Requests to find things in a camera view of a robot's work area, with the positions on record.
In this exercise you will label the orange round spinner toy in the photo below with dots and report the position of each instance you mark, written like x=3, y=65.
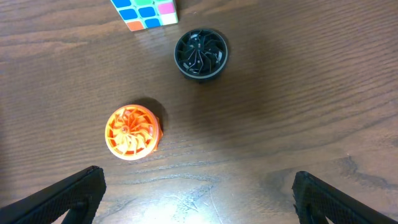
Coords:
x=132, y=132

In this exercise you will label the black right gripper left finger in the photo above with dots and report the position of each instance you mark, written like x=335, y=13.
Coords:
x=76, y=197

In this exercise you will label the black round spinner toy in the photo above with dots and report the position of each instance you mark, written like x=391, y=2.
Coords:
x=201, y=55

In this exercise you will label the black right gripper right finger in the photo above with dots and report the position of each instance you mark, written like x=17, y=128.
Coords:
x=318, y=202

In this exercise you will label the colourful puzzle cube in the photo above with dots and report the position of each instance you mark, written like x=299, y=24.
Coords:
x=146, y=14

